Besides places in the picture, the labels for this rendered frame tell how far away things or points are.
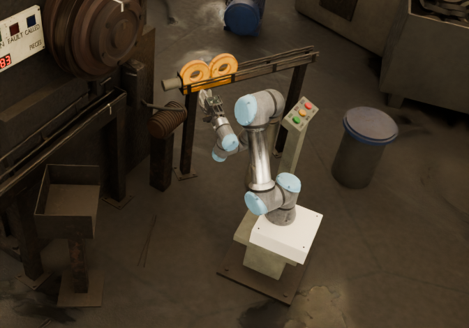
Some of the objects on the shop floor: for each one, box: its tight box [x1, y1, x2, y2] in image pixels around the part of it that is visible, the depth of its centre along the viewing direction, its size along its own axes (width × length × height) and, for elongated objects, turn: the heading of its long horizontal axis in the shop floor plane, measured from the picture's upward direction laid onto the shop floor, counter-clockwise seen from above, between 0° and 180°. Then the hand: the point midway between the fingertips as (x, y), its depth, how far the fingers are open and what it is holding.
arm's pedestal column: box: [216, 241, 314, 307], centre depth 269 cm, size 40×40×26 cm
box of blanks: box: [379, 0, 469, 114], centre depth 394 cm, size 103×83×77 cm
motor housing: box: [147, 100, 188, 193], centre depth 293 cm, size 13×22×54 cm, turn 142°
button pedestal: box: [273, 96, 319, 181], centre depth 296 cm, size 16×24×62 cm, turn 142°
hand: (202, 92), depth 261 cm, fingers closed
